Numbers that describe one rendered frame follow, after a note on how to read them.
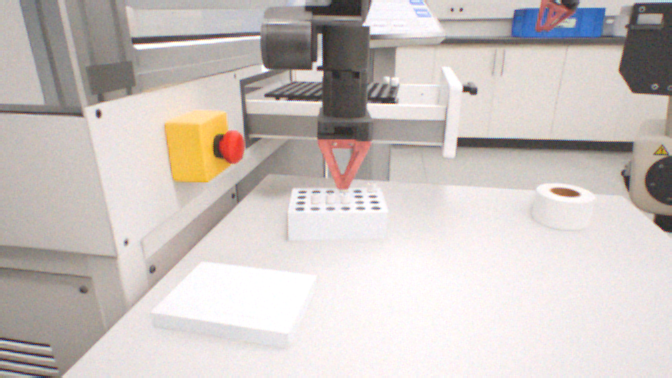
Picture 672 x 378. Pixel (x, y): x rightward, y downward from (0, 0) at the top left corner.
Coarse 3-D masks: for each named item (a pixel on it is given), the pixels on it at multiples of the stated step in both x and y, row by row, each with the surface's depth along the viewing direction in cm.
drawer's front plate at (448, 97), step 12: (444, 72) 76; (444, 84) 73; (456, 84) 61; (444, 96) 70; (456, 96) 61; (456, 108) 61; (456, 120) 62; (444, 132) 65; (456, 132) 63; (444, 144) 64; (456, 144) 63; (444, 156) 65
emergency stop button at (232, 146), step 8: (224, 136) 48; (232, 136) 48; (240, 136) 50; (224, 144) 48; (232, 144) 48; (240, 144) 49; (224, 152) 48; (232, 152) 48; (240, 152) 50; (232, 160) 49
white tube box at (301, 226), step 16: (304, 192) 58; (320, 192) 58; (336, 192) 57; (352, 192) 57; (304, 208) 52; (320, 208) 52; (336, 208) 52; (352, 208) 52; (368, 208) 52; (384, 208) 52; (288, 224) 51; (304, 224) 51; (320, 224) 51; (336, 224) 51; (352, 224) 52; (368, 224) 52; (384, 224) 52; (304, 240) 52
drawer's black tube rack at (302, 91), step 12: (288, 84) 83; (300, 84) 83; (312, 84) 83; (372, 84) 83; (384, 84) 83; (276, 96) 71; (288, 96) 71; (300, 96) 71; (312, 96) 70; (372, 96) 69; (384, 96) 69
